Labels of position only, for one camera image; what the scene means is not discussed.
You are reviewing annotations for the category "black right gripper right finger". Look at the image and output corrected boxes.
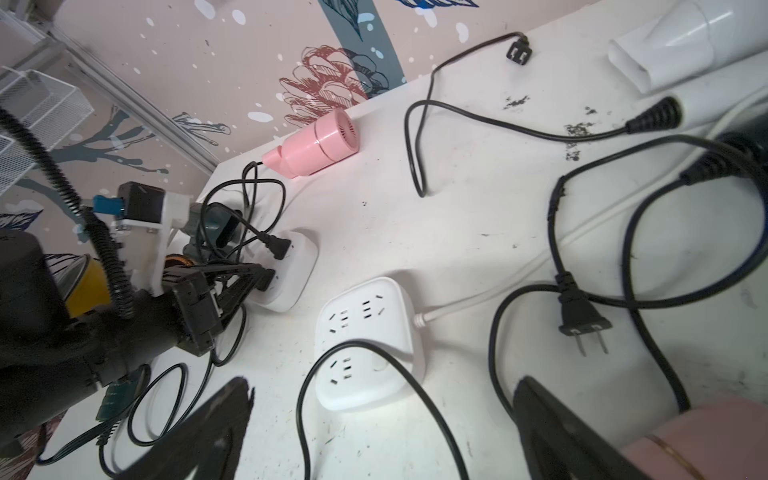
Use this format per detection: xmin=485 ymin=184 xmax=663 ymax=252
xmin=513 ymin=376 xmax=647 ymax=480

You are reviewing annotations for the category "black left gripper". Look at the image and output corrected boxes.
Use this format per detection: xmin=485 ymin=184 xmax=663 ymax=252
xmin=163 ymin=263 xmax=276 ymax=356

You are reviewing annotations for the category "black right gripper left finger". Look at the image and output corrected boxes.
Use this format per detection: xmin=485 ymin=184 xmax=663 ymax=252
xmin=117 ymin=377 xmax=253 ymax=479

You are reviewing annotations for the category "black cord of pink dryer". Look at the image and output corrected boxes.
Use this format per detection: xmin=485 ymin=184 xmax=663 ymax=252
xmin=197 ymin=160 xmax=293 ymax=262

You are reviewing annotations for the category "black cord of long dryer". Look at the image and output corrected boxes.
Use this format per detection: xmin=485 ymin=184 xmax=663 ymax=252
xmin=35 ymin=305 xmax=248 ymax=478

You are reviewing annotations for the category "black cord of white dryer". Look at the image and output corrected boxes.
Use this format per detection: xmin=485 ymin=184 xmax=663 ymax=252
xmin=403 ymin=31 xmax=684 ymax=199

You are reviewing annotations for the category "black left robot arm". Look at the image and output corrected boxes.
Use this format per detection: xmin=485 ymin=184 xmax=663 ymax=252
xmin=1 ymin=111 xmax=276 ymax=446

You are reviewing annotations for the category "white power strip left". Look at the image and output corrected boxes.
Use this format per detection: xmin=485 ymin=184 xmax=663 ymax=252
xmin=243 ymin=230 xmax=318 ymax=313

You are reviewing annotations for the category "white power strip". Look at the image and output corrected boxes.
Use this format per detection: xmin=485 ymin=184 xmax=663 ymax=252
xmin=314 ymin=277 xmax=426 ymax=412
xmin=243 ymin=230 xmax=318 ymax=313

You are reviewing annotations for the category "dark green small hair dryer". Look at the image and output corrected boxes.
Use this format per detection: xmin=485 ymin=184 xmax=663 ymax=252
xmin=182 ymin=202 xmax=242 ymax=264

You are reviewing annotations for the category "green copper long hair dryer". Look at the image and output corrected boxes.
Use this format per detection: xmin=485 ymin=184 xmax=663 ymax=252
xmin=95 ymin=364 xmax=151 ymax=422

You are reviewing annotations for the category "white power strip right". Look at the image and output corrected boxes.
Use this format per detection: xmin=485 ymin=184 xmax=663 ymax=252
xmin=314 ymin=277 xmax=426 ymax=412

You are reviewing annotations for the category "pink folding hair dryer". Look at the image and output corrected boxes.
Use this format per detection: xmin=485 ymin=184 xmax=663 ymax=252
xmin=261 ymin=109 xmax=360 ymax=179

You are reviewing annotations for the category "yellow pot with glass lid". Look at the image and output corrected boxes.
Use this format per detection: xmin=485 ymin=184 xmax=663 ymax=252
xmin=45 ymin=253 xmax=111 ymax=318

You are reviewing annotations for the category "dark green folding hair dryer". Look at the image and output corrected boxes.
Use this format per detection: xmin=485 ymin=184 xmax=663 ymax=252
xmin=717 ymin=113 xmax=768 ymax=173

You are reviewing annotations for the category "white folding hair dryer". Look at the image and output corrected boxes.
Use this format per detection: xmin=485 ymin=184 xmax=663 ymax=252
xmin=607 ymin=1 xmax=767 ymax=130

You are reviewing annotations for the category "black cord of near dryer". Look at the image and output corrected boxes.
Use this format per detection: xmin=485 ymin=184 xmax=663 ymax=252
xmin=295 ymin=339 xmax=470 ymax=480

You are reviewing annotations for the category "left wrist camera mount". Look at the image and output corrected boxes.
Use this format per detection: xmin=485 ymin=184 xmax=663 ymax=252
xmin=92 ymin=182 xmax=192 ymax=297

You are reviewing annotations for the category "white wire basket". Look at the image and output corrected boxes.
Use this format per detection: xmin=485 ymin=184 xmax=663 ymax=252
xmin=0 ymin=11 xmax=96 ymax=196

